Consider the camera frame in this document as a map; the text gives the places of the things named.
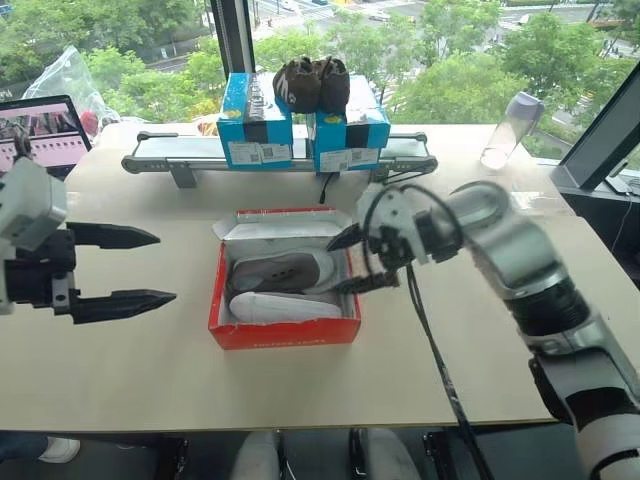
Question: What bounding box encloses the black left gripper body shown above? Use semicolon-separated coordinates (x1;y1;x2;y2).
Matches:
3;227;81;317

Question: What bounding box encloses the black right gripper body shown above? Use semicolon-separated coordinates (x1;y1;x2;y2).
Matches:
360;225;417;289

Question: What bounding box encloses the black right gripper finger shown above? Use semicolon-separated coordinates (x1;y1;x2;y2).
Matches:
333;271;401;297
325;223;366;253

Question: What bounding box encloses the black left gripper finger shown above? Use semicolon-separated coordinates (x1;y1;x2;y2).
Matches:
66;222;162;252
69;288;178;326

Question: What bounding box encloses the red cardboard shoebox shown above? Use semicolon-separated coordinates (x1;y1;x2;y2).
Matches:
208;206;363;352

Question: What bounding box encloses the grey sneaker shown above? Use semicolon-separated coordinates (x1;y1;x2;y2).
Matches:
228;250;337;295

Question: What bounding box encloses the white sneaker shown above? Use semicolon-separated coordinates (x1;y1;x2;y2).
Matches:
228;290;344;322

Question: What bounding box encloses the grey conveyor belt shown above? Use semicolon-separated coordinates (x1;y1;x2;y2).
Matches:
120;130;439;190

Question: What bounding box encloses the blue cardboard box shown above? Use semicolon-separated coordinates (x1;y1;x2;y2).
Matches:
305;74;392;174
215;71;295;171

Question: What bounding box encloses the brown fuzzy shoe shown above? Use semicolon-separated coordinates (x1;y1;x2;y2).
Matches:
316;56;352;113
271;58;323;113

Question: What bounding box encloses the white shoe of bystander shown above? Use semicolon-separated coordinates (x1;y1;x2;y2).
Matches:
37;436;82;465

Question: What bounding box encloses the clear plastic bag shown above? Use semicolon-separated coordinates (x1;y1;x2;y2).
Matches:
21;44;122;147

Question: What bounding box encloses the clear plastic water bottle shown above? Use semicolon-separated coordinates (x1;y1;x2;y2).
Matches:
479;90;546;172

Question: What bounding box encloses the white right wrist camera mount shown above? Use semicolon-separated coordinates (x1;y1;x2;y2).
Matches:
352;184;432;267

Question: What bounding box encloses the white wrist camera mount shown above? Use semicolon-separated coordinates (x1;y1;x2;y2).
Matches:
0;158;69;256
352;184;432;267

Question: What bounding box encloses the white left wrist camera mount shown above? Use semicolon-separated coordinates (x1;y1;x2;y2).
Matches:
0;158;69;256

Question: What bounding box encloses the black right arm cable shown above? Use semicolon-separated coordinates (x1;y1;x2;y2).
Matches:
361;182;495;480

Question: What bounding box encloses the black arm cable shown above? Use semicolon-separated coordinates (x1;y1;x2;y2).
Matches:
10;131;33;164
361;182;495;480

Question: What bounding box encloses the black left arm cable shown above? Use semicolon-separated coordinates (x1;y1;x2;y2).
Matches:
10;131;33;164

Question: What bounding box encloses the dark window frame pillar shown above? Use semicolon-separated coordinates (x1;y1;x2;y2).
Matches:
209;0;258;97
556;61;640;192

